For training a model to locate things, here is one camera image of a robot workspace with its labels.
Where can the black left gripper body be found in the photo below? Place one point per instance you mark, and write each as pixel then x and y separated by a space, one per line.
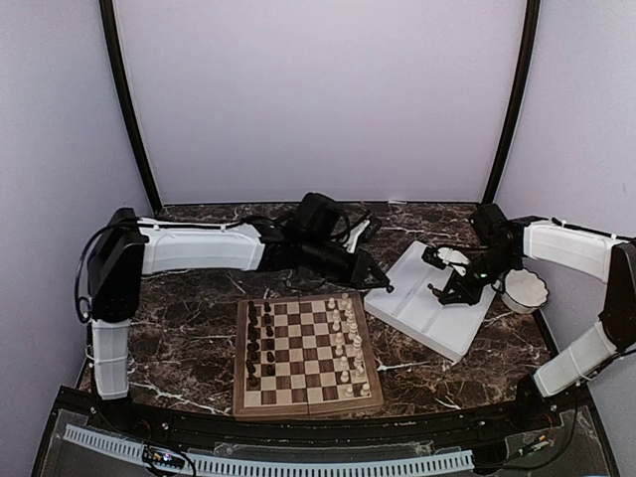
pixel 358 271

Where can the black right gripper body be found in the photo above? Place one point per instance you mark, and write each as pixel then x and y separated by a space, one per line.
pixel 473 292

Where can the white divided plastic tray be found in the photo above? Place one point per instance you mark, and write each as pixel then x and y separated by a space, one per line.
pixel 411 308

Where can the wooden chess board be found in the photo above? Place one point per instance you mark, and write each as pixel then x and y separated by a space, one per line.
pixel 295 391

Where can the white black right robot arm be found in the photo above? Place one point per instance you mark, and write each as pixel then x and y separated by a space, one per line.
pixel 594 274

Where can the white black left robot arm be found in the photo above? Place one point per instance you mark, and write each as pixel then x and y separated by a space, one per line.
pixel 123 265

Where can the white chess piece row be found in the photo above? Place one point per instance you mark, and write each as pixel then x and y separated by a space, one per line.
pixel 344 371

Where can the dark chess piece rows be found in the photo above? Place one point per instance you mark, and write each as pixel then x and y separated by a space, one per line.
pixel 260 348

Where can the white scalloped bowl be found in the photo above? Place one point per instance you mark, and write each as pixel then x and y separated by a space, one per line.
pixel 522 291

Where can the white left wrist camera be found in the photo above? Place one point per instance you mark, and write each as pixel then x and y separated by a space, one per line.
pixel 362 232

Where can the white slotted cable duct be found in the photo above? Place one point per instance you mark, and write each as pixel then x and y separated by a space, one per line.
pixel 245 460

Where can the black front rail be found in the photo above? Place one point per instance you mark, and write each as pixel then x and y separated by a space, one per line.
pixel 484 428

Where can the right black frame post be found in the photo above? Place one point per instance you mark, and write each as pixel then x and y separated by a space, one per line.
pixel 518 88

